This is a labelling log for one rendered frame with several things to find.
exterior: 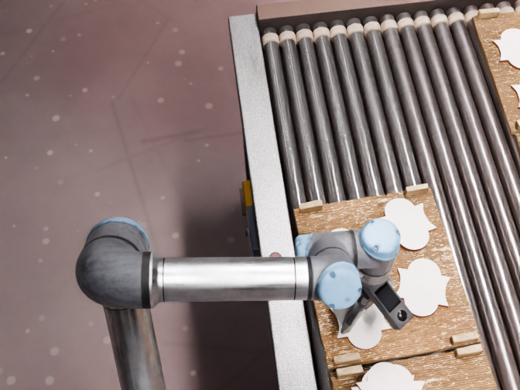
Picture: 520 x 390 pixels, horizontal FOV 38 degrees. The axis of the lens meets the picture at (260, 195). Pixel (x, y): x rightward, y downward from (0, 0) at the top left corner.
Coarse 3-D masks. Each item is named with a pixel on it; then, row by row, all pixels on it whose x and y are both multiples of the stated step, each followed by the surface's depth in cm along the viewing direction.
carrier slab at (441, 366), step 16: (448, 352) 165; (368, 368) 164; (416, 368) 164; (432, 368) 163; (448, 368) 163; (464, 368) 163; (480, 368) 163; (336, 384) 162; (352, 384) 162; (432, 384) 162; (448, 384) 162; (464, 384) 162; (480, 384) 161
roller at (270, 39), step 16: (272, 32) 216; (272, 48) 213; (272, 64) 210; (272, 80) 207; (272, 96) 206; (288, 112) 202; (288, 128) 199; (288, 144) 196; (288, 160) 194; (288, 176) 192; (288, 192) 191; (304, 192) 190; (320, 352) 168; (320, 368) 166; (320, 384) 165
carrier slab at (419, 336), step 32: (320, 224) 182; (352, 224) 182; (416, 256) 177; (448, 256) 177; (448, 288) 173; (320, 320) 170; (416, 320) 169; (448, 320) 169; (352, 352) 166; (384, 352) 166; (416, 352) 165
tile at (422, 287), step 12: (420, 264) 175; (432, 264) 175; (408, 276) 173; (420, 276) 173; (432, 276) 173; (444, 276) 173; (408, 288) 172; (420, 288) 172; (432, 288) 172; (444, 288) 172; (408, 300) 170; (420, 300) 170; (432, 300) 170; (444, 300) 170; (420, 312) 169; (432, 312) 169
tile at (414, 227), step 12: (396, 204) 183; (408, 204) 183; (420, 204) 183; (396, 216) 181; (408, 216) 181; (420, 216) 181; (408, 228) 180; (420, 228) 180; (432, 228) 179; (408, 240) 178; (420, 240) 178
